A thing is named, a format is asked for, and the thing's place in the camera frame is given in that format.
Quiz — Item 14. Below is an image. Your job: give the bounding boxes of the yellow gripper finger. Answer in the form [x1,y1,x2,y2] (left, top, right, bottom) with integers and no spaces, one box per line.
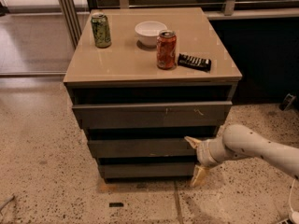
[190,165,209,187]
[184,136,202,149]

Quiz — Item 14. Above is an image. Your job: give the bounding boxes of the black floor bracket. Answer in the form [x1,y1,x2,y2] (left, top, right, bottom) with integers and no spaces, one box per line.
[279,93,296,111]

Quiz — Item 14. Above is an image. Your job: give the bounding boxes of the black snack bar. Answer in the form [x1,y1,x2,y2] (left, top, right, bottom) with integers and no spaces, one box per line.
[178,54,211,72]

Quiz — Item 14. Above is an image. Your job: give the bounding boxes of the grey metal post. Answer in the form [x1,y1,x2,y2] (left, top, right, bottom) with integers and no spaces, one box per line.
[58,0,81,49]

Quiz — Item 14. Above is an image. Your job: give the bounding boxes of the orange soda can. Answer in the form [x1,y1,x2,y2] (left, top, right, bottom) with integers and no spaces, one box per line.
[157,30,177,70]

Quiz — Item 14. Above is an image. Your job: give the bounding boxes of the grey drawer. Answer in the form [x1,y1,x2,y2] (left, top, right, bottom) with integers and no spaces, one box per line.
[88,138,196,158]
[99,162,194,179]
[73,101,232,129]

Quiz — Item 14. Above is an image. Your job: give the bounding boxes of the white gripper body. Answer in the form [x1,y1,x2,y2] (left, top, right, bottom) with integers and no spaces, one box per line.
[196,137,233,167]

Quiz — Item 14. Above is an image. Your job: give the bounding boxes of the black floor tag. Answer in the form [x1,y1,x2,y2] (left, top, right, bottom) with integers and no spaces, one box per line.
[109,203,124,207]

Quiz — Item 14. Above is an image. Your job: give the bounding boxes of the white cable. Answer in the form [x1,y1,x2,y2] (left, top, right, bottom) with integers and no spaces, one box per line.
[287,179,299,224]

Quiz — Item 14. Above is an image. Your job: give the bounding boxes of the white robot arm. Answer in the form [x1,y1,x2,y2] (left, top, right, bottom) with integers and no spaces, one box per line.
[185,124,299,187]

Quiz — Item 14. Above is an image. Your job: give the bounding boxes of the green soda can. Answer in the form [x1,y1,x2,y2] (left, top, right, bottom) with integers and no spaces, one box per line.
[91,12,111,48]

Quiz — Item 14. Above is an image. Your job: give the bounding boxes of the grey drawer cabinet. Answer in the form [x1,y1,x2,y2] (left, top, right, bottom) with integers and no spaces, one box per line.
[64,7,242,167]

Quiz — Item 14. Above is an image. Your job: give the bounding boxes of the white bowl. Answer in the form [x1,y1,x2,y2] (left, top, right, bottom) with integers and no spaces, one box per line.
[135,21,167,48]

